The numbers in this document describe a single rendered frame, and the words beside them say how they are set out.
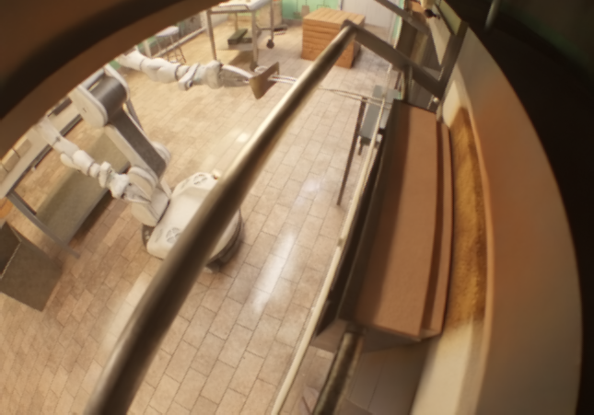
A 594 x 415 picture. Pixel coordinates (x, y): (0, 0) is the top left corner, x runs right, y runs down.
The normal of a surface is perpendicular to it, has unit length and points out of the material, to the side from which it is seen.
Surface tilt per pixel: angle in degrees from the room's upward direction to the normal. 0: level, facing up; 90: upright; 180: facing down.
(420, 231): 0
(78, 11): 101
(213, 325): 0
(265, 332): 0
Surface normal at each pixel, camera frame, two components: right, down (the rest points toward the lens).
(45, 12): 0.91, 0.41
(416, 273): 0.03, -0.60
